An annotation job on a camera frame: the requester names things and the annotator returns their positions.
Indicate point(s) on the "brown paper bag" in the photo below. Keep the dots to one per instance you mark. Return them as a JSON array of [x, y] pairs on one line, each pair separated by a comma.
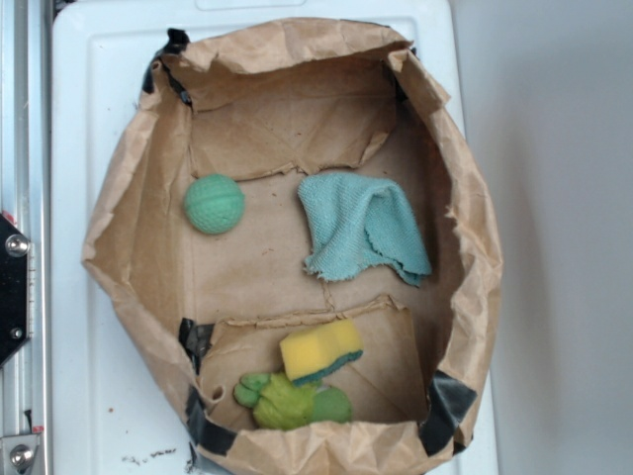
[[269, 106]]

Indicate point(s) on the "green dimpled ball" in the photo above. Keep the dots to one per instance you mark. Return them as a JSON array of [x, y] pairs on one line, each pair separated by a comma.
[[214, 204]]

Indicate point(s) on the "teal microfiber cloth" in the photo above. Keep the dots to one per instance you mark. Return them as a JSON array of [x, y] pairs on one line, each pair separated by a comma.
[[357, 222]]

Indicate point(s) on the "silver corner bracket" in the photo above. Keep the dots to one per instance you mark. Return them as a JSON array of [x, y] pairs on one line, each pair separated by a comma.
[[21, 455]]

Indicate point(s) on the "black metal bracket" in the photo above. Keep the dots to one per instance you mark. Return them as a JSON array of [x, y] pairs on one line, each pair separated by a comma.
[[13, 289]]

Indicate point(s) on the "green plush toy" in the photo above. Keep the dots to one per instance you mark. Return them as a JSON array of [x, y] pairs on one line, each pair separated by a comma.
[[276, 403]]

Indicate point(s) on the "aluminium frame rail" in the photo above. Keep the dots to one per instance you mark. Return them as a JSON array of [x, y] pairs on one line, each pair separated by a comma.
[[25, 154]]

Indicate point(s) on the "white plastic tray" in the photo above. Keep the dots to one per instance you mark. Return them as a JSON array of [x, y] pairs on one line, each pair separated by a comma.
[[108, 415]]

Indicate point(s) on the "yellow and green sponge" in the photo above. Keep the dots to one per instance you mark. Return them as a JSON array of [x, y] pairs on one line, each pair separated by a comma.
[[311, 354]]

